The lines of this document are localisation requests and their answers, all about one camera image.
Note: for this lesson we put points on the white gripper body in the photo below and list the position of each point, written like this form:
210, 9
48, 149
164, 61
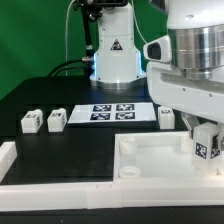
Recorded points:
167, 87

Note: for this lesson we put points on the white U-shaped fence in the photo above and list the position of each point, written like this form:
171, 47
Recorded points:
184, 191

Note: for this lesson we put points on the black camera pole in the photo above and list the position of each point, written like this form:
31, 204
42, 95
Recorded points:
90, 11

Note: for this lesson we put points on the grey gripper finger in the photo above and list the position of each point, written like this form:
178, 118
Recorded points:
190, 121
220, 137

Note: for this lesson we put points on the white square tabletop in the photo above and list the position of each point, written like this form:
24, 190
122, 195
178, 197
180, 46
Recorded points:
153, 155

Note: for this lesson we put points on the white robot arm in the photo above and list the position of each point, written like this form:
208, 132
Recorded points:
186, 66

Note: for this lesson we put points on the white marker sheet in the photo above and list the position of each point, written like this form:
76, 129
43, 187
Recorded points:
117, 112

